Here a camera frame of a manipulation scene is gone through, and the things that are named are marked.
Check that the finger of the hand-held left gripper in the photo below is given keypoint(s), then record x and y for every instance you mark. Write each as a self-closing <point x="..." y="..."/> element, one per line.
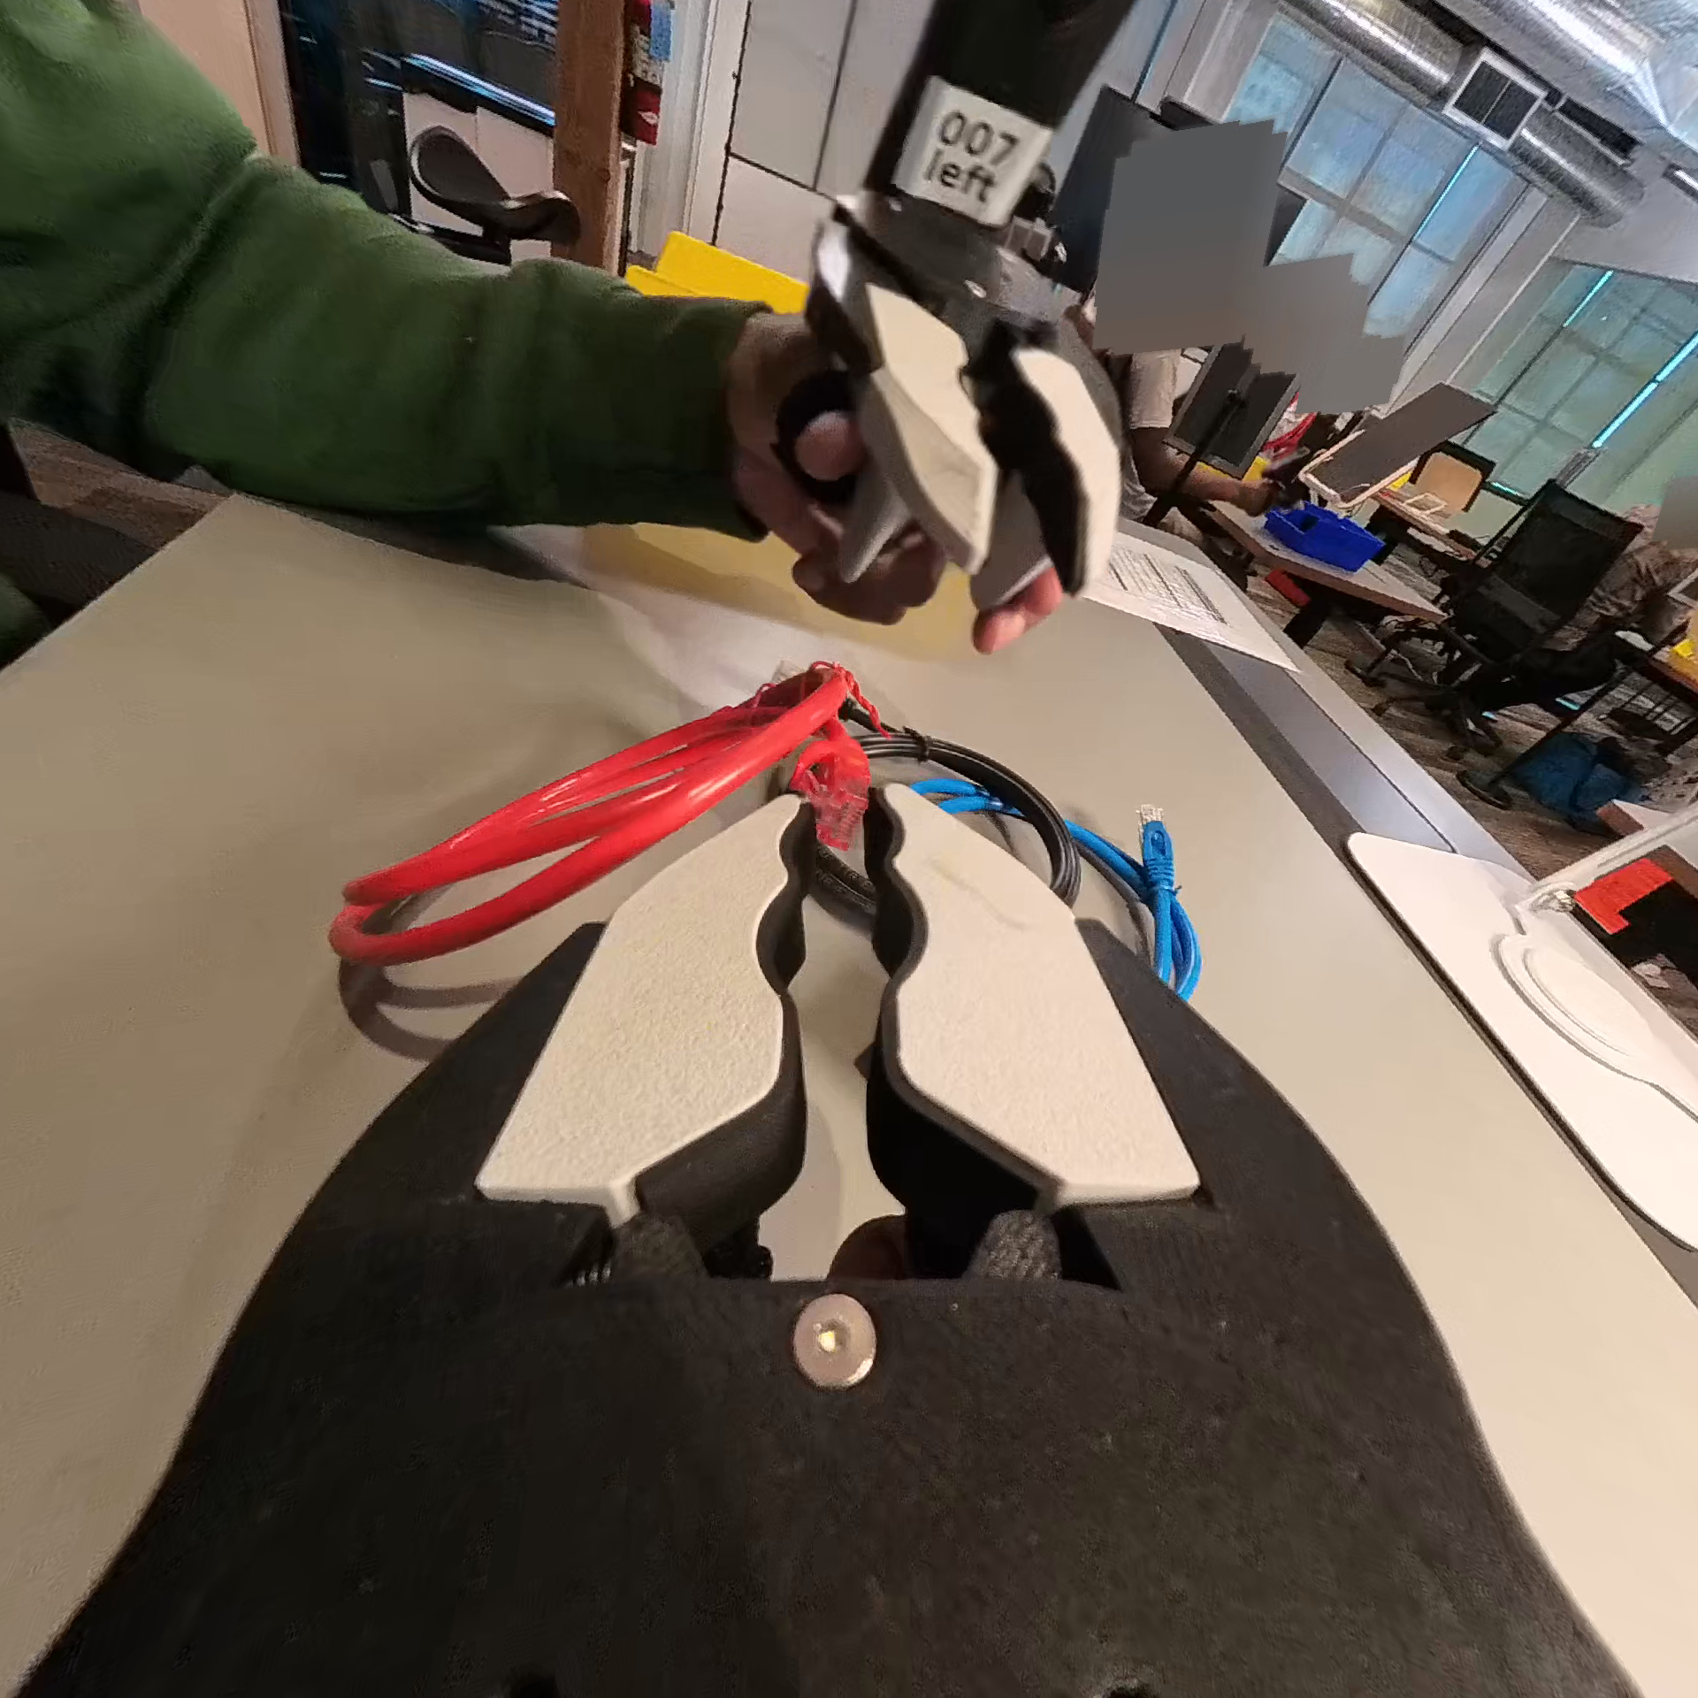
<point x="929" y="411"/>
<point x="1081" y="452"/>

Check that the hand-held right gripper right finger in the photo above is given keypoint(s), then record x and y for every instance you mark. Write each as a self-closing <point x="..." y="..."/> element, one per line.
<point x="1035" y="1048"/>

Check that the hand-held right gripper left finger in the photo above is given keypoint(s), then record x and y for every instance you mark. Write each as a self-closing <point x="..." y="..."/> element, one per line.
<point x="637" y="1048"/>

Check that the large yellow plastic bin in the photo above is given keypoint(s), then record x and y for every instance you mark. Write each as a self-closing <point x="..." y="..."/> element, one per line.
<point x="717" y="266"/>

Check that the person's left forearm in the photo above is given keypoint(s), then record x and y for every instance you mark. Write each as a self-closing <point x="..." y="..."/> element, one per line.
<point x="331" y="358"/>

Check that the person's left hand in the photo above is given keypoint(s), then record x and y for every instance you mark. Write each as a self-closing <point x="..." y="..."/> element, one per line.
<point x="770" y="531"/>

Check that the printed paper sheet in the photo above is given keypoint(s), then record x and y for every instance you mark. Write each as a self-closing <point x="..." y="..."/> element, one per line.
<point x="1168" y="584"/>

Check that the black monitor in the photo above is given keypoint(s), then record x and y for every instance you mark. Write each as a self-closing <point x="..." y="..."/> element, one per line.
<point x="1233" y="398"/>

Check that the small blue bin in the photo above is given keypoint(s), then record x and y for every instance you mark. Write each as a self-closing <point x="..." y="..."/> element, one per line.
<point x="1327" y="538"/>

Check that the wooden workbench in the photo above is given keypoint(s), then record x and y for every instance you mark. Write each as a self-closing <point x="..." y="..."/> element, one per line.
<point x="1353" y="584"/>

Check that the black office chair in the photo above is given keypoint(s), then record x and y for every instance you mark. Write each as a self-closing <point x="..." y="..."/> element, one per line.
<point x="1551" y="558"/>
<point x="464" y="186"/>

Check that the wooden post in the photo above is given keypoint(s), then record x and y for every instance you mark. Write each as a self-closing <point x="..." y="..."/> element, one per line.
<point x="591" y="133"/>

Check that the metal ventilation duct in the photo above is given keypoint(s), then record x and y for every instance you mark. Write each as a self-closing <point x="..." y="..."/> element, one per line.
<point x="1566" y="160"/>

